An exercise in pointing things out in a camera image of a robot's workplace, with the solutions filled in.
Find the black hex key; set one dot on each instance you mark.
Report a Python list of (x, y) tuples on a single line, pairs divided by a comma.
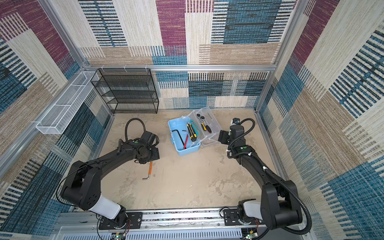
[(179, 137)]

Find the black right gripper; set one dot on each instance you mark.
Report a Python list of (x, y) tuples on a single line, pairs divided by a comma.
[(223, 136)]

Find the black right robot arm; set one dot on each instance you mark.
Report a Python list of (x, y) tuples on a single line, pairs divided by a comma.
[(280, 206)]

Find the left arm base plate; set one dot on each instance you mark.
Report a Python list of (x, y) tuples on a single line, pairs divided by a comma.
[(122, 221)]

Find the red sleeved hex key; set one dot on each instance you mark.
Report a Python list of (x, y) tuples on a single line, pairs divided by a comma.
[(186, 141)]

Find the yellow black ratchet wrench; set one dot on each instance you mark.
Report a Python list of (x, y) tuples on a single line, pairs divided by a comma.
[(202, 121)]

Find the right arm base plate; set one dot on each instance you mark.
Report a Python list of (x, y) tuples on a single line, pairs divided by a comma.
[(232, 218)]

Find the blue toolbox with clear lid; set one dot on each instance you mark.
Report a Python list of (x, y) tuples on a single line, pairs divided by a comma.
[(198, 129)]

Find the orange sleeved hex key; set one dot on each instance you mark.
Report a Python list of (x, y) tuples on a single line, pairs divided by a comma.
[(149, 172)]

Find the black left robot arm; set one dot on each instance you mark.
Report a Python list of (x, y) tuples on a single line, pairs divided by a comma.
[(82, 186)]

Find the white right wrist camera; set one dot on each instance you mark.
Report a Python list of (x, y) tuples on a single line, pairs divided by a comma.
[(235, 121)]

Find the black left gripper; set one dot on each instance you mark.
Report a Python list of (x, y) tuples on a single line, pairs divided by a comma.
[(156, 155)]

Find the yellow black utility knife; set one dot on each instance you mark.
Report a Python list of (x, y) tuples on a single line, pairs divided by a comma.
[(193, 137)]

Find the black mesh shelf rack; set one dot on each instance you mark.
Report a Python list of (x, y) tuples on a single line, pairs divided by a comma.
[(127, 90)]

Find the white wire mesh basket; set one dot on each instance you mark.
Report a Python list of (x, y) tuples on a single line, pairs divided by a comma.
[(59, 116)]

